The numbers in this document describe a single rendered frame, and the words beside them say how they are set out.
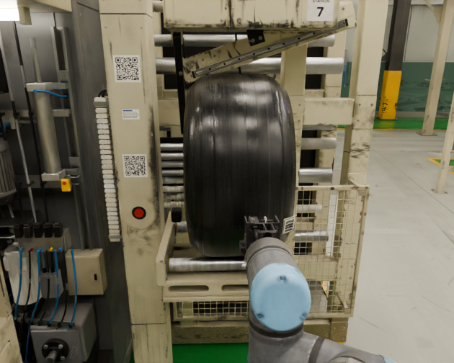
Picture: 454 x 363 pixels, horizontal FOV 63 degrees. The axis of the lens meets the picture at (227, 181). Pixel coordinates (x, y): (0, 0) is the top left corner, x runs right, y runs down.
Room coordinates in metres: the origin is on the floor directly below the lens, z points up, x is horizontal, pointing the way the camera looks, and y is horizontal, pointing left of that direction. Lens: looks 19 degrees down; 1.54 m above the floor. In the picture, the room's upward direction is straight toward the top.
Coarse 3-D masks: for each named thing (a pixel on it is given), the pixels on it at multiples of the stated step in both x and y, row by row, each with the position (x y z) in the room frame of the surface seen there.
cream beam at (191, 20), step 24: (168, 0) 1.38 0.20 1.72; (192, 0) 1.38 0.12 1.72; (216, 0) 1.39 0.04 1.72; (240, 0) 1.39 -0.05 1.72; (264, 0) 1.39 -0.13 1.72; (288, 0) 1.39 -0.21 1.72; (336, 0) 1.40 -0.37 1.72; (168, 24) 1.38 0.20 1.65; (192, 24) 1.39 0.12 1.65; (216, 24) 1.39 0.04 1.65; (240, 24) 1.39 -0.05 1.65; (264, 24) 1.39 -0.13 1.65; (288, 24) 1.40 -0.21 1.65; (312, 24) 1.40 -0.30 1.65; (336, 24) 1.40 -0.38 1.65
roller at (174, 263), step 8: (232, 256) 1.08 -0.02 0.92; (240, 256) 1.08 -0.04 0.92; (168, 264) 1.06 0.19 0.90; (176, 264) 1.05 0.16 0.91; (184, 264) 1.05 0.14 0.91; (192, 264) 1.05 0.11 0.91; (200, 264) 1.05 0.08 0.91; (208, 264) 1.05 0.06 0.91; (216, 264) 1.05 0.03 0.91; (224, 264) 1.05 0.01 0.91; (232, 264) 1.05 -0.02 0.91; (240, 264) 1.05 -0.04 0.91
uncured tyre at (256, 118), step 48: (192, 96) 1.08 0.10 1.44; (240, 96) 1.05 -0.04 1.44; (288, 96) 1.13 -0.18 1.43; (192, 144) 0.96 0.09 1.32; (240, 144) 0.95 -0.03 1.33; (288, 144) 0.97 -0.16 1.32; (192, 192) 0.93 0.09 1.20; (240, 192) 0.91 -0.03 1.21; (288, 192) 0.94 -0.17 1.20; (192, 240) 1.00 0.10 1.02; (240, 240) 0.95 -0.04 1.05
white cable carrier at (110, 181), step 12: (108, 108) 1.15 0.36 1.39; (108, 120) 1.13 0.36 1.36; (108, 132) 1.12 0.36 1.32; (108, 144) 1.13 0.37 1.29; (108, 156) 1.12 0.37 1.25; (108, 168) 1.12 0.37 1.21; (108, 180) 1.12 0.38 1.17; (108, 192) 1.12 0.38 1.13; (108, 204) 1.12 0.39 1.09; (108, 216) 1.12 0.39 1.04; (120, 228) 1.15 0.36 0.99
